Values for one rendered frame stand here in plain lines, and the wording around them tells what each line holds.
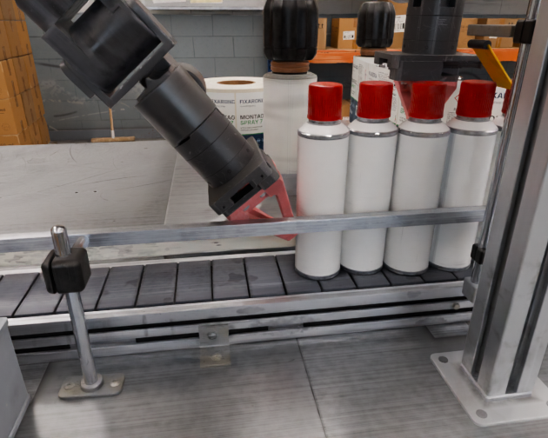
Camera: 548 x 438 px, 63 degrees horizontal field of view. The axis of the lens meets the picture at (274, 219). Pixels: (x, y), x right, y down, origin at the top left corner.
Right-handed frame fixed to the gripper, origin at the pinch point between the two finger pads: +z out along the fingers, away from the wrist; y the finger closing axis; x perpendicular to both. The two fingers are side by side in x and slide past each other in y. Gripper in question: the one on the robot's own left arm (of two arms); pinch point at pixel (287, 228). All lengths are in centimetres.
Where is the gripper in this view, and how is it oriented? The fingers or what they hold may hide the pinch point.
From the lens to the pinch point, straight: 48.1
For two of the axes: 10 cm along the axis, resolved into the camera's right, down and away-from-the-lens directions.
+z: 6.2, 6.8, 4.0
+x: -7.7, 6.2, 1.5
